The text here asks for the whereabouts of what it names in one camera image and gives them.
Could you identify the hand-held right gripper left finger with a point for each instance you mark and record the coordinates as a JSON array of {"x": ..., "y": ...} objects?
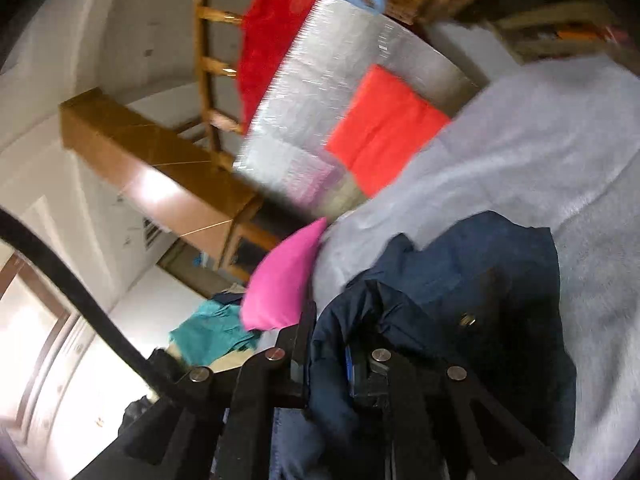
[{"x": 295, "y": 360}]

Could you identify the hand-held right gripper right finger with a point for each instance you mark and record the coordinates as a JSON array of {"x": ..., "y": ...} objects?
[{"x": 358, "y": 367}]

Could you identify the blue denim jacket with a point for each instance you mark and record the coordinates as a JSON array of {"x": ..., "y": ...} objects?
[{"x": 480, "y": 280}]

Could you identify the dark clothes pile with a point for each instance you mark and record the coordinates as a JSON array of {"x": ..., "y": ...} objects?
[{"x": 155, "y": 380}]

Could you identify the beige cloth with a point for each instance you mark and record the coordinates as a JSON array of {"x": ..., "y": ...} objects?
[{"x": 227, "y": 360}]

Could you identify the pink pillow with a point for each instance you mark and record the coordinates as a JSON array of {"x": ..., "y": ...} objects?
[{"x": 285, "y": 280}]

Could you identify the teal cloth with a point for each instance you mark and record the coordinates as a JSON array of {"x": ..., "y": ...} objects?
[{"x": 210, "y": 330}]

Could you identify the orange-red folded cloth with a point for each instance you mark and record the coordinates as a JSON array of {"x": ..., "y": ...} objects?
[{"x": 385, "y": 130}]

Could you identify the white door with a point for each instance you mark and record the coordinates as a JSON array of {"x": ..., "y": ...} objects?
[{"x": 35, "y": 340}]

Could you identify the grey fleece blanket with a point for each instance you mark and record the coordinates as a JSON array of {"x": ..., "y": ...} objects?
[{"x": 525, "y": 150}]

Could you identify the wooden chair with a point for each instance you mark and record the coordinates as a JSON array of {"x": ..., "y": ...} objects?
[{"x": 202, "y": 60}]

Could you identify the red fuzzy cloth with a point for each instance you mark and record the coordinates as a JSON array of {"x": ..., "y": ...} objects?
[{"x": 270, "y": 35}]

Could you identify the cluttered wooden shelf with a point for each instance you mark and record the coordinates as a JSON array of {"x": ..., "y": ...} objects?
[{"x": 560, "y": 15}]

